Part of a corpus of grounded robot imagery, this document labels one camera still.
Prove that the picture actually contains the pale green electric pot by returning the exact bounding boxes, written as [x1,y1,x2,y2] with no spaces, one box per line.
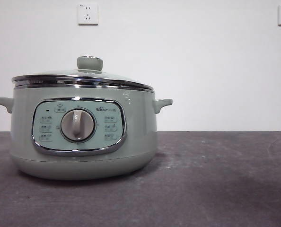
[0,85,173,182]

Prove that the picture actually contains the glass lid with green knob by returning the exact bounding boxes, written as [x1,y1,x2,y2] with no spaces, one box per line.
[11,55,155,92]

